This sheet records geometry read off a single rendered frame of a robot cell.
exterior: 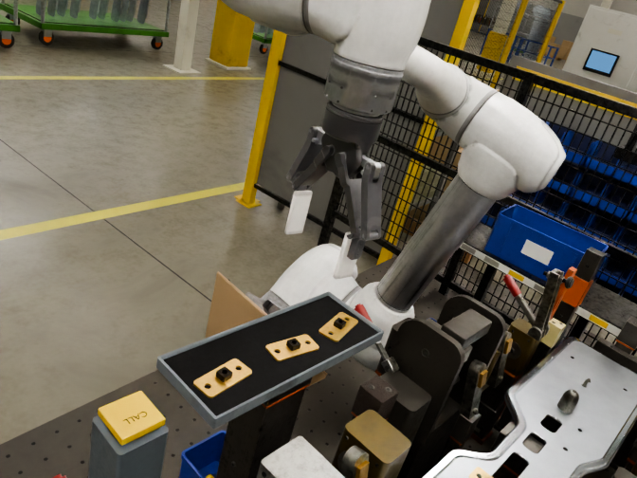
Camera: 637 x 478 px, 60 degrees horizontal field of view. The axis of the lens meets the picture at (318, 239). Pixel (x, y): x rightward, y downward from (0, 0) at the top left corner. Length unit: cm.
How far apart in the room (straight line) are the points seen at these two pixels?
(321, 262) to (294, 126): 238
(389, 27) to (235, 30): 782
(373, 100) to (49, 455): 98
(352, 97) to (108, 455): 52
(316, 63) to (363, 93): 296
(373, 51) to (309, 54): 301
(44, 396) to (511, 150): 193
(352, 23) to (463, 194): 63
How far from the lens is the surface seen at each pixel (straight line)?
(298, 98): 373
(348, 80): 67
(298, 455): 81
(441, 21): 319
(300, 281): 145
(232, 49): 849
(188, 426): 137
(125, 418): 75
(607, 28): 783
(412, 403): 100
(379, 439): 91
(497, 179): 117
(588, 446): 127
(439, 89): 103
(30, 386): 248
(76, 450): 132
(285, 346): 88
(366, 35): 66
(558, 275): 135
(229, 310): 147
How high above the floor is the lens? 170
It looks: 26 degrees down
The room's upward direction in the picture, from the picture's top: 15 degrees clockwise
